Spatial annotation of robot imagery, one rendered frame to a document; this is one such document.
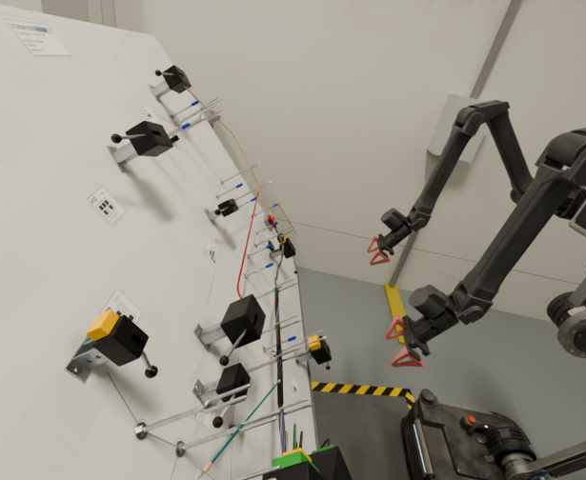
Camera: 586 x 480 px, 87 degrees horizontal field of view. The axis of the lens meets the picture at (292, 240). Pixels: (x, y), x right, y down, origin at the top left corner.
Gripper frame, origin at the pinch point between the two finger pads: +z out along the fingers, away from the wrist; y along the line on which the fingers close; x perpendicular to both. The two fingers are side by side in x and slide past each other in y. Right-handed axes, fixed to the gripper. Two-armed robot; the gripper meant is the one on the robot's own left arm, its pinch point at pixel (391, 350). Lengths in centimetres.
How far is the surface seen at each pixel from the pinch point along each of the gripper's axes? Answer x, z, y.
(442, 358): 135, 44, -107
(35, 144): -83, -9, 28
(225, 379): -45, 0, 35
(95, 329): -63, -9, 44
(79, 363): -62, -3, 45
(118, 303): -63, -2, 35
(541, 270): 192, -48, -187
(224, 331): -48, -2, 29
